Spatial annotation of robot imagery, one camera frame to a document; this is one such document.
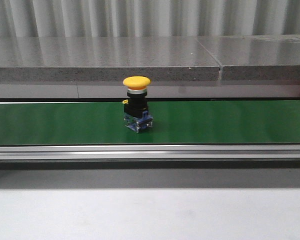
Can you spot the yellow mushroom push button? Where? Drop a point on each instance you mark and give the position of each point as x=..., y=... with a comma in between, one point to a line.
x=136, y=109

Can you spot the green conveyor belt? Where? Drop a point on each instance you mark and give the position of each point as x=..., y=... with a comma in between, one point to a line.
x=174, y=122

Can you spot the grey stone countertop slab left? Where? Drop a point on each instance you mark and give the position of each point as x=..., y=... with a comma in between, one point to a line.
x=104, y=59

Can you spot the grey stone countertop slab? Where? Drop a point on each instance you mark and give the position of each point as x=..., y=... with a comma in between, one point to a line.
x=256, y=58
x=104, y=59

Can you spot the grey stone countertop slab right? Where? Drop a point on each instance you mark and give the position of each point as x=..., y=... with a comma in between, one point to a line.
x=256, y=58

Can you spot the grey pleated curtain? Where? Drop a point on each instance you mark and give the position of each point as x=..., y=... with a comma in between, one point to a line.
x=141, y=18

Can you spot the aluminium conveyor frame rail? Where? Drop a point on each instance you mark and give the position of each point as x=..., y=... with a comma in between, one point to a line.
x=148, y=153

